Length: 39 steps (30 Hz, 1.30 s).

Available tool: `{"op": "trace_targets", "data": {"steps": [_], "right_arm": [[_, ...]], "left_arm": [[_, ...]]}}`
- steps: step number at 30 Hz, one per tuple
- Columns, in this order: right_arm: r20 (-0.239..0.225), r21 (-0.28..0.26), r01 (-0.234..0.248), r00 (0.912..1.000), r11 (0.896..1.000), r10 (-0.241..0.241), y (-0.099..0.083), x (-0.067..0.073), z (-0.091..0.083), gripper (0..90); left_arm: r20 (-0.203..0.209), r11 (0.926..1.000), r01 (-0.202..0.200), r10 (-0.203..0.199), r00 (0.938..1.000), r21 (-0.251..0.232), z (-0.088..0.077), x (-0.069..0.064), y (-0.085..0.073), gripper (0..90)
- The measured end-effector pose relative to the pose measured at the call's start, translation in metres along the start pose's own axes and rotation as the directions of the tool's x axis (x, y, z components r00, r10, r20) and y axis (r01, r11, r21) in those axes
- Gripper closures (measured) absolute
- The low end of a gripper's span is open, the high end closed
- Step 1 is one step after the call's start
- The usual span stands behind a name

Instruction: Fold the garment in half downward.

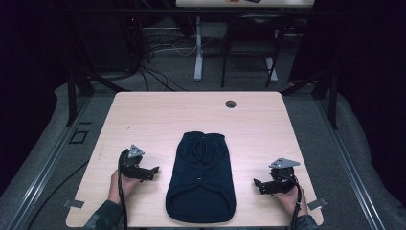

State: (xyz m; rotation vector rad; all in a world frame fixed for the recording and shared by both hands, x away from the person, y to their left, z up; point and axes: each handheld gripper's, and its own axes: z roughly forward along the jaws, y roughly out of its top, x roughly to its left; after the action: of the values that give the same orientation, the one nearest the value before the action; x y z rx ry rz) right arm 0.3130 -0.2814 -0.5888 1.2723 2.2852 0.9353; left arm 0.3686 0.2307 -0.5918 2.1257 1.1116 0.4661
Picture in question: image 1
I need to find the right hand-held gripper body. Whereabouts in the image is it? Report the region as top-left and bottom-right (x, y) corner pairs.
(259, 157), (302, 196)

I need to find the black metal stand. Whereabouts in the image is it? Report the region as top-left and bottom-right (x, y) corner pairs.
(280, 68), (339, 130)
(65, 63), (132, 127)

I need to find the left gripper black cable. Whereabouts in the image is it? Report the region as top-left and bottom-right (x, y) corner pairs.
(117, 152), (129, 230)

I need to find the dark navy sleeveless garment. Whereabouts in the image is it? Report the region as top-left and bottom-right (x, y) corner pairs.
(165, 130), (237, 224)

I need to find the grey tape strip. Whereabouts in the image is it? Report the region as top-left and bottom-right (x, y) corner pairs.
(62, 198), (85, 209)
(307, 196), (329, 211)

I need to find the black chair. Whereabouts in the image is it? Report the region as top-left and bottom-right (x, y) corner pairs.
(220, 13), (288, 89)

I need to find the person's right hand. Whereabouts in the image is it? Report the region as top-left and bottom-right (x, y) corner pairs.
(273, 186), (309, 217)

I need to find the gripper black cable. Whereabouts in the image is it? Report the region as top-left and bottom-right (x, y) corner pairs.
(117, 152), (129, 230)
(285, 173), (304, 230)

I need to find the person's left hand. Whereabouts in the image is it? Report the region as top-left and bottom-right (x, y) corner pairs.
(107, 170), (144, 206)

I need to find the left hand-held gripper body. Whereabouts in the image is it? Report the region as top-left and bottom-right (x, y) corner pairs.
(118, 144), (155, 182)

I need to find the black floor cable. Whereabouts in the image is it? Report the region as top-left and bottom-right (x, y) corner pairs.
(26, 159), (90, 230)

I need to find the white desk leg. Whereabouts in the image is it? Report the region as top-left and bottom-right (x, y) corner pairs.
(193, 16), (205, 82)

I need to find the bundle of floor cables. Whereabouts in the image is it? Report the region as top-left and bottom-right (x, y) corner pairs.
(127, 15), (215, 93)

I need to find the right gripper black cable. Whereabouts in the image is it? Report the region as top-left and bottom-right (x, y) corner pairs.
(285, 173), (304, 230)

